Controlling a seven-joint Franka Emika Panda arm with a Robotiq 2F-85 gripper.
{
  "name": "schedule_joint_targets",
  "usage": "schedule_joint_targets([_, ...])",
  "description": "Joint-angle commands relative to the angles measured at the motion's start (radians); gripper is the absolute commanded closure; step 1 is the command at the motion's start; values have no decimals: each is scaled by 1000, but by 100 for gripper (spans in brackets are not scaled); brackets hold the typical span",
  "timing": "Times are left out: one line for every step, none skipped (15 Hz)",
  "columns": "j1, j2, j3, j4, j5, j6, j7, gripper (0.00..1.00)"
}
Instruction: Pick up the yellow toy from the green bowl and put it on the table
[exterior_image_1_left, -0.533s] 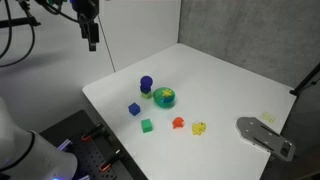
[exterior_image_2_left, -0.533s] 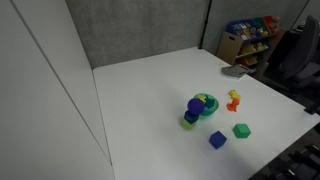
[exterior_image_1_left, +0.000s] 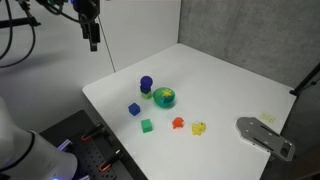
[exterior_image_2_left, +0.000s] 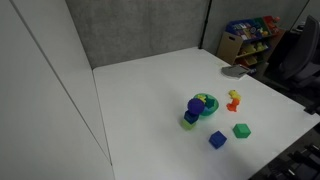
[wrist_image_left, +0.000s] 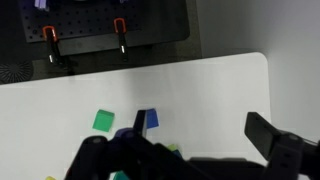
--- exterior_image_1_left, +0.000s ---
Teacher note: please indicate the grey metal mounting plate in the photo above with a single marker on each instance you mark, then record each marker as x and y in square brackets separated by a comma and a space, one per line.
[260, 135]

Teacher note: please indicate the black perforated breadboard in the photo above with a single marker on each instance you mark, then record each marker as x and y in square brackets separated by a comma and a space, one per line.
[86, 153]

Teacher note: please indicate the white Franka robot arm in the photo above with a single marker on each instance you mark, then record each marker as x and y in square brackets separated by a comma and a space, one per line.
[30, 156]

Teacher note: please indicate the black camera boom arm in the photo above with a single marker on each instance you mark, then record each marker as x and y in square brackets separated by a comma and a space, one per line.
[20, 22]

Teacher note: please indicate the lime green cube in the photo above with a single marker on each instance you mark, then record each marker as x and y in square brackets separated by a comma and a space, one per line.
[146, 95]

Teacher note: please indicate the purple ball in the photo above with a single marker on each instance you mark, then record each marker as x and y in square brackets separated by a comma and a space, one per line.
[146, 81]

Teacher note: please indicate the green bowl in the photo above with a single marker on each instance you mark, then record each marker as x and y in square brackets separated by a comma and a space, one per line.
[160, 104]

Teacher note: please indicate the pale yellow label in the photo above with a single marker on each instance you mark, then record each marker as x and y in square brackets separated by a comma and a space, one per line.
[267, 118]

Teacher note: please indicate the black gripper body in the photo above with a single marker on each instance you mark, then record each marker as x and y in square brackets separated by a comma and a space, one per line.
[88, 10]

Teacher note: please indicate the teal toy piece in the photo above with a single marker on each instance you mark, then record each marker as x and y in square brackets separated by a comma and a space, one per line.
[169, 99]

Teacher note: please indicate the yellow duck toy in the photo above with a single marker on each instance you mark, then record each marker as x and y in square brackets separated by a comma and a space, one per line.
[198, 129]

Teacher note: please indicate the black orange toggle clamp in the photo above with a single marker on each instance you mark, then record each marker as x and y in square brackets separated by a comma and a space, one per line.
[93, 132]
[110, 161]

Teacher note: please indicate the small dark blue cube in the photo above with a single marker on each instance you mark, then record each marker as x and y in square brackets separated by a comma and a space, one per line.
[145, 89]

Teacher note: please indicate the orange toy figure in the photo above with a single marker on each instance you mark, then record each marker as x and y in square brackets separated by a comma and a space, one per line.
[177, 122]

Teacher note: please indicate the black tripod stand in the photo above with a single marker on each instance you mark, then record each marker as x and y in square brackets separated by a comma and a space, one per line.
[305, 81]

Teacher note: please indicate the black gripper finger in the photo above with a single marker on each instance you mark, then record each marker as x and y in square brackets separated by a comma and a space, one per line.
[94, 36]
[85, 31]

